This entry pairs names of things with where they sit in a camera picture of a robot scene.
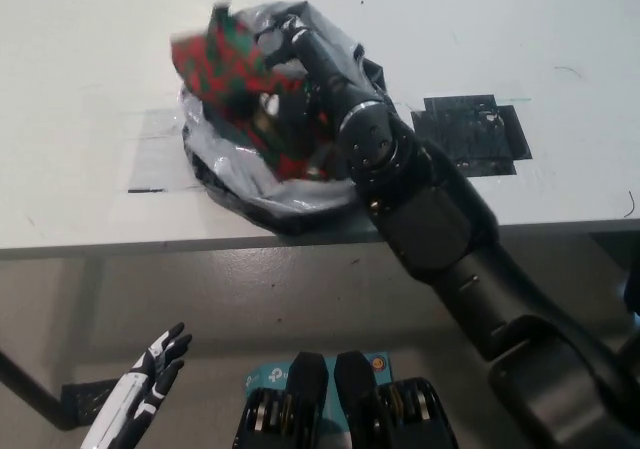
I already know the black table leg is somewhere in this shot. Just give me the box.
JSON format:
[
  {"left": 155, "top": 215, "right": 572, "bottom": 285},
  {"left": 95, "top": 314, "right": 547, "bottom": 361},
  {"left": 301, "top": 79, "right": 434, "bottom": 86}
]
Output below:
[{"left": 0, "top": 348, "right": 76, "bottom": 433}]

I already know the red green patterned garment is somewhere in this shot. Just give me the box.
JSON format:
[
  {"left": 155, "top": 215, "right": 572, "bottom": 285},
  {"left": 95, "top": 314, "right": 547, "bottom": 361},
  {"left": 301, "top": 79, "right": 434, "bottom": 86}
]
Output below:
[{"left": 169, "top": 3, "right": 346, "bottom": 180}]

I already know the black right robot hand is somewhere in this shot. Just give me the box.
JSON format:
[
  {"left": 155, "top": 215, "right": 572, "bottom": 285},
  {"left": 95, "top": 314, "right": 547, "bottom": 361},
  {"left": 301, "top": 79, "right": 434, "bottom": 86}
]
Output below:
[{"left": 257, "top": 13, "right": 386, "bottom": 125}]

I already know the clear tape patch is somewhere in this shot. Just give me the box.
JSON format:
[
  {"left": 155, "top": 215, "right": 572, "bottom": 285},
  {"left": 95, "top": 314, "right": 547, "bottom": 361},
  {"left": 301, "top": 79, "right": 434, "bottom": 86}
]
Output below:
[{"left": 127, "top": 108, "right": 201, "bottom": 194}]

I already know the black grey plastic bag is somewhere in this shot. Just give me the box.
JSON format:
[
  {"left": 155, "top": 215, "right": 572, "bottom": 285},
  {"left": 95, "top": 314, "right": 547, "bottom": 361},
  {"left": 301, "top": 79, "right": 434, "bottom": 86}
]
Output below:
[{"left": 177, "top": 0, "right": 396, "bottom": 238}]

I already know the black tape patch on table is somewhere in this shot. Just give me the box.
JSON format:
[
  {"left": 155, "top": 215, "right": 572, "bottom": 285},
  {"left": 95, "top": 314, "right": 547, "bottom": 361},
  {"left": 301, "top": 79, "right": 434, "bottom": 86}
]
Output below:
[{"left": 409, "top": 93, "right": 534, "bottom": 178}]

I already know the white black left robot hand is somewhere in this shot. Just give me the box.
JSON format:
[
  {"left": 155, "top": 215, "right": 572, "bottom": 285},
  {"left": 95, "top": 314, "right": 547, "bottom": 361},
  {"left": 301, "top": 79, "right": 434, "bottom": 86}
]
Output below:
[{"left": 79, "top": 322, "right": 194, "bottom": 449}]

